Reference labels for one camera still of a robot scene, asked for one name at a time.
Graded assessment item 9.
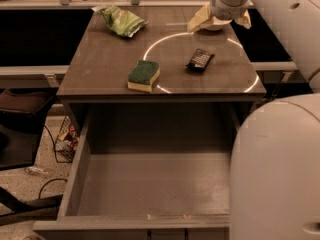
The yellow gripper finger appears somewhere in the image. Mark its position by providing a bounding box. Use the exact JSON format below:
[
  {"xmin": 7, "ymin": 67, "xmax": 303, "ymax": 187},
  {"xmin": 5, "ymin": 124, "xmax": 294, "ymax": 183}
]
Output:
[
  {"xmin": 243, "ymin": 10, "xmax": 251, "ymax": 29},
  {"xmin": 187, "ymin": 4, "xmax": 211, "ymax": 32}
]

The black rxbar chocolate bar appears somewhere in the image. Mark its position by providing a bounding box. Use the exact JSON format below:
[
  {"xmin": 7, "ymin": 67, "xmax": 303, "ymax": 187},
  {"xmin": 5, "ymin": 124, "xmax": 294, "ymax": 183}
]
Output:
[{"xmin": 186, "ymin": 48, "xmax": 214, "ymax": 73}]

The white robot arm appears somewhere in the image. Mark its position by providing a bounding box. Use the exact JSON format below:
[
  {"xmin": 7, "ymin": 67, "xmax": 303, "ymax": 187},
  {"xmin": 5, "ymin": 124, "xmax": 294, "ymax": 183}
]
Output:
[{"xmin": 210, "ymin": 0, "xmax": 320, "ymax": 240}]

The green jalapeno chip bag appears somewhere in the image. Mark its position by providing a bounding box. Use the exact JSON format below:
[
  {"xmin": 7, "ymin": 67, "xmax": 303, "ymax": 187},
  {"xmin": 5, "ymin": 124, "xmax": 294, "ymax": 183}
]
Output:
[{"xmin": 92, "ymin": 6, "xmax": 148, "ymax": 38}]

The white bowl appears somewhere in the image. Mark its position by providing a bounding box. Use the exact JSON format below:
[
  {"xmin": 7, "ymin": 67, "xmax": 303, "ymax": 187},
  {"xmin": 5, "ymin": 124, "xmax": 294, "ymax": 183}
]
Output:
[{"xmin": 200, "ymin": 18, "xmax": 229, "ymax": 31}]

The green yellow sponge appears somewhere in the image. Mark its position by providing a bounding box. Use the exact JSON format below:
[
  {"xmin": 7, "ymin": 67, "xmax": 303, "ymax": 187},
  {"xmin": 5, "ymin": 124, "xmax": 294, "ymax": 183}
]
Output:
[{"xmin": 127, "ymin": 60, "xmax": 160, "ymax": 93}]

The black chair left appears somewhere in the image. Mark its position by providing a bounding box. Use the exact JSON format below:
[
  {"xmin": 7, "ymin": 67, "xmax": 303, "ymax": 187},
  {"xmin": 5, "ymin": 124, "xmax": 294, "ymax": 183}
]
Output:
[{"xmin": 0, "ymin": 89, "xmax": 62, "ymax": 218}]

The wire basket on floor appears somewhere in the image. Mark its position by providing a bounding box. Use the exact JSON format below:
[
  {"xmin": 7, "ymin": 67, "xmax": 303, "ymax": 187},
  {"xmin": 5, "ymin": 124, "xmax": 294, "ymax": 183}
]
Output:
[{"xmin": 53, "ymin": 116, "xmax": 79, "ymax": 163}]

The black floor cable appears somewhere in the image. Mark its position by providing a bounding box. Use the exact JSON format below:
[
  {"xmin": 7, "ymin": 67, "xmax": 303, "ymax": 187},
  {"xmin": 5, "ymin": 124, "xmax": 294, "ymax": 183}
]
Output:
[{"xmin": 37, "ymin": 124, "xmax": 68, "ymax": 200}]

